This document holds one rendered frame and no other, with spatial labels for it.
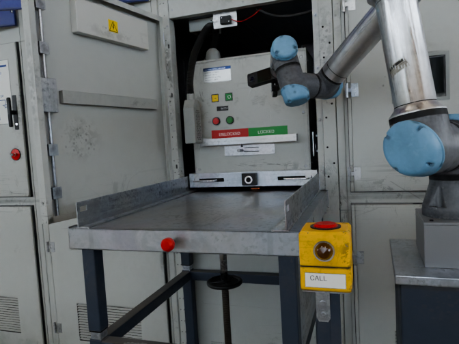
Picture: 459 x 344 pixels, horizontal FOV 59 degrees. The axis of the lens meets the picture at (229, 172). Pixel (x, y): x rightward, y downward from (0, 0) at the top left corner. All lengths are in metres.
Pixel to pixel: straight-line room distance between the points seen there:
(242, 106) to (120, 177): 0.56
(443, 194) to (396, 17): 0.40
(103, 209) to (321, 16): 1.02
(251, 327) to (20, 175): 1.30
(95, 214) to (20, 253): 1.13
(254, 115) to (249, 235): 0.81
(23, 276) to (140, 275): 0.66
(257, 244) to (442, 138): 0.44
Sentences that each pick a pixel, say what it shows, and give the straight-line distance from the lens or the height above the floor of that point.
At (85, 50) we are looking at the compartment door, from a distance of 1.49.
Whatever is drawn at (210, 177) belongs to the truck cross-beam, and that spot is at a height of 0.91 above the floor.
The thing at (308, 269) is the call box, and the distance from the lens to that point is 0.68.
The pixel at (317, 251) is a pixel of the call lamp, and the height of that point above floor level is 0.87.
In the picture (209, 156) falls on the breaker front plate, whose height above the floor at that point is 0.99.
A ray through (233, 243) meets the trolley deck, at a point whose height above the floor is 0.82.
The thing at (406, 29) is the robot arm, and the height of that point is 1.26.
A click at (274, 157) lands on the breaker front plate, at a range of 1.63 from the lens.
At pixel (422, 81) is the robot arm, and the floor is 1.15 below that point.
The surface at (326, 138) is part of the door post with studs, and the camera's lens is 1.56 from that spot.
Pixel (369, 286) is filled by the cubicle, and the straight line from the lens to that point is 1.63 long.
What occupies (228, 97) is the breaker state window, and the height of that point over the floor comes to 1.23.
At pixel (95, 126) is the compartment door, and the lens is 1.47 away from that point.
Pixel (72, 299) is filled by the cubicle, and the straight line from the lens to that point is 2.15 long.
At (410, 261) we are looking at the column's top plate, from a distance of 1.05.
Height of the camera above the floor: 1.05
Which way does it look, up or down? 4 degrees down
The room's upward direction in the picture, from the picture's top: 3 degrees counter-clockwise
